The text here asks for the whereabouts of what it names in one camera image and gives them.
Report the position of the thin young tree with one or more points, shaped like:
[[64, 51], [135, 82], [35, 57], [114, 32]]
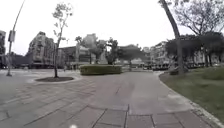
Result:
[[56, 63]]

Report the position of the round soil tree bed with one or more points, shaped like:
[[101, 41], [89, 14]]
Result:
[[55, 79]]

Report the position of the row of trees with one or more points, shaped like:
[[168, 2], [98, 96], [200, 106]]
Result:
[[113, 51]]

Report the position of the grey multi-storey building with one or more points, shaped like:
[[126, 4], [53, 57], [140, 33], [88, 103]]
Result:
[[40, 50]]

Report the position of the trimmed green hedge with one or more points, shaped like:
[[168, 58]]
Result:
[[100, 69]]

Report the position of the street lamp pole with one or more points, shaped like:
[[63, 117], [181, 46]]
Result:
[[9, 56]]

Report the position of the robot's own part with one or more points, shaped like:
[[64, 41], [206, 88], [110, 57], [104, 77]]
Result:
[[72, 126]]

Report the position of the group of dark trees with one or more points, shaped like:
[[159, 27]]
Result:
[[205, 43]]

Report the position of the grass lawn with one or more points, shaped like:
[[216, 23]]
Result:
[[201, 86]]

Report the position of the leaning tree trunk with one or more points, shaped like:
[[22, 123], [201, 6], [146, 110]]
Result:
[[178, 43]]

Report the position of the grey stone paved path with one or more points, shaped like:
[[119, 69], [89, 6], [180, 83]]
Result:
[[133, 93]]

